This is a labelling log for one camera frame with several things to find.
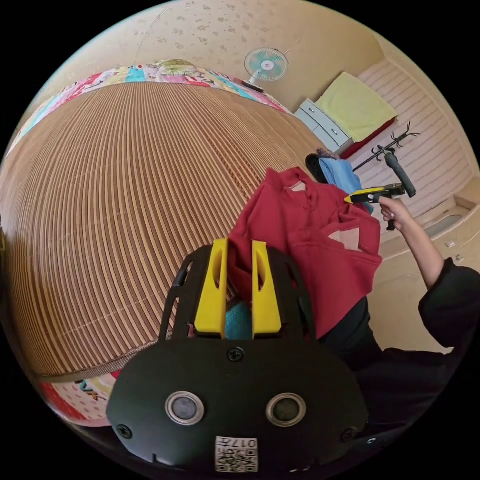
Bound person's body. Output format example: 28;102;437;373
316;257;480;448

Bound white cupboard with drawers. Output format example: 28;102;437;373
293;98;354;149

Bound yellow blanket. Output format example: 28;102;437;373
315;71;399;144

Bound red shirt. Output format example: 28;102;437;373
226;166;384;341

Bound black coat stand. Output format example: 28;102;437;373
352;121;421;173

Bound bed with woven mat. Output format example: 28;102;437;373
0;59;340;428

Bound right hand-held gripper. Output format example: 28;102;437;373
344;182;409;205

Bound pile of clothes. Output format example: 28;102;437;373
305;147;376;215

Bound person's right forearm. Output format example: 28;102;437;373
400;220;446;290

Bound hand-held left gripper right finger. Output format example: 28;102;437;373
251;240;283;337

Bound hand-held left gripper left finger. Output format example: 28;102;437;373
194;237;229;335

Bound person's right hand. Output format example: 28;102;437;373
378;197;414;233

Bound white and teal fan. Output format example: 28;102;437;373
241;47;290;93

